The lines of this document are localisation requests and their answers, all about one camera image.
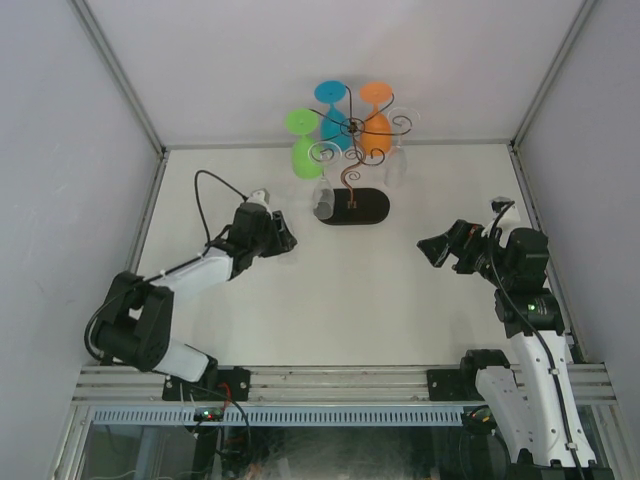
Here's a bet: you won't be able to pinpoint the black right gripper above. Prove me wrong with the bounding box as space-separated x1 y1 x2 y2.
419 218 514 288

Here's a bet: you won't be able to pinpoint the green plastic wine glass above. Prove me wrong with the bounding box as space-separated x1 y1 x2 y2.
285 108 322 180

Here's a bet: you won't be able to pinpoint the clear champagne flute back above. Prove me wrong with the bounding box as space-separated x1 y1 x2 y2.
384 107 421 189

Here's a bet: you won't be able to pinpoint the clear champagne flute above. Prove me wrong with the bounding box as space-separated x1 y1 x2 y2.
384 107 421 189
308 140 343 220

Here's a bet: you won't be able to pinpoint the clear champagne flute front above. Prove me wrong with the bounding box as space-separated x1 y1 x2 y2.
308 140 343 220

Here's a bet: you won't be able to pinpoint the blue plastic wine glass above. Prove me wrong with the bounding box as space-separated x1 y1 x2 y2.
314 80 351 151

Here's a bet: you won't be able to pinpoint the orange plastic wine glass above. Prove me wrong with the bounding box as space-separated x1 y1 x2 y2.
359 82 393 157

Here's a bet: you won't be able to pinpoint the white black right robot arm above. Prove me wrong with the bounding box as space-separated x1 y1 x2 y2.
417 220 614 479

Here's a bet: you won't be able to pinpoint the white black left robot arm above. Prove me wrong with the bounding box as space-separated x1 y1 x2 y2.
84 201 297 400

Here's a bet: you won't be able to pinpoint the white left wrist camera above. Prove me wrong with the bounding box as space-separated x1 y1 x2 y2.
246 188 270 210

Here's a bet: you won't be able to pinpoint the black left camera cable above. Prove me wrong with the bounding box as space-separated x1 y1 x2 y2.
83 169 251 361

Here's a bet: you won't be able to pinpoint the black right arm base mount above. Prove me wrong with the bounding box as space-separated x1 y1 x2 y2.
426 369 482 402

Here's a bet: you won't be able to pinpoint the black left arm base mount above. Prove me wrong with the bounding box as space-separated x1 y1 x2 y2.
162 366 251 402

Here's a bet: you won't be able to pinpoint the aluminium front frame rail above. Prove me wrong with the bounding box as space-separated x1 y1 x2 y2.
72 363 617 406

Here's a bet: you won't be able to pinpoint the blue slotted cable duct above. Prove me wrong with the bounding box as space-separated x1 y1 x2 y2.
93 405 464 427

